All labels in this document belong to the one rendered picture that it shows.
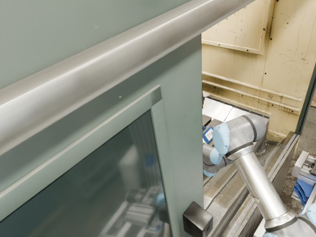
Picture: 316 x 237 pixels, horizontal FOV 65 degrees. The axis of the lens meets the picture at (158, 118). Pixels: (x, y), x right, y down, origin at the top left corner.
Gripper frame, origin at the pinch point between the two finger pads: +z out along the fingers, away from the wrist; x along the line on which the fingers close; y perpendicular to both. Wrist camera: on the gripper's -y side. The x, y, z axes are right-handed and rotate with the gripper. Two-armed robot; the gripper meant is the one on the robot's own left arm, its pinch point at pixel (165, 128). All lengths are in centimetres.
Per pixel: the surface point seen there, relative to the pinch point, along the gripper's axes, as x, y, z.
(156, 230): -62, -47, -53
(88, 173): -70, -73, -51
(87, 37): -64, -88, -50
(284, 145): 64, 37, -52
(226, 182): 17, 44, -33
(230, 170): 29, 46, -31
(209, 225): -50, -38, -59
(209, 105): 74, 38, 15
